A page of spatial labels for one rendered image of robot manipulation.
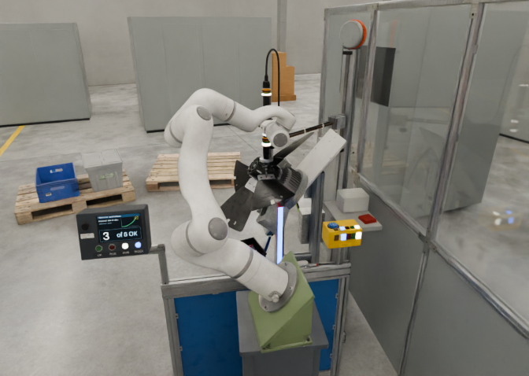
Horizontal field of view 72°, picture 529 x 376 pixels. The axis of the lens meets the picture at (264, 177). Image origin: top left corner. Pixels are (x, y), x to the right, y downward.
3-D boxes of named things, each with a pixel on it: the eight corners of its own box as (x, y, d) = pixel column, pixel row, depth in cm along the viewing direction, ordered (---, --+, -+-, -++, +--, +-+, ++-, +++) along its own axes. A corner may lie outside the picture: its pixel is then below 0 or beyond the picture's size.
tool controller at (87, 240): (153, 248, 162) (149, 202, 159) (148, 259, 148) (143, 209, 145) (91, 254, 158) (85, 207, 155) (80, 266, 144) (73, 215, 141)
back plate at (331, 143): (256, 204, 244) (254, 202, 244) (323, 123, 231) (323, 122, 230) (271, 248, 196) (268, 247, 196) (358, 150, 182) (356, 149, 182)
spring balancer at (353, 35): (343, 48, 224) (337, 48, 220) (345, 20, 218) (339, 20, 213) (367, 49, 214) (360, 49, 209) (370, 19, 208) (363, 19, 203)
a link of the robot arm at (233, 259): (246, 276, 117) (186, 238, 107) (214, 283, 129) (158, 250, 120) (257, 243, 124) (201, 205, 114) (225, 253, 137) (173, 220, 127)
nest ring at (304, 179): (271, 199, 226) (267, 196, 224) (300, 166, 220) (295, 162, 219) (281, 220, 201) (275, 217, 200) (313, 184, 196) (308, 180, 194)
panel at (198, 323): (331, 369, 209) (339, 274, 183) (331, 371, 207) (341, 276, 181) (184, 392, 196) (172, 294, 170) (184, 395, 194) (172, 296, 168)
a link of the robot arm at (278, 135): (272, 117, 163) (261, 134, 165) (279, 125, 151) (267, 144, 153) (287, 126, 165) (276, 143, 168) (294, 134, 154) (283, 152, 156)
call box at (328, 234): (352, 237, 180) (354, 218, 176) (360, 248, 171) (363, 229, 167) (321, 240, 178) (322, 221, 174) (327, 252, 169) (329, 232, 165)
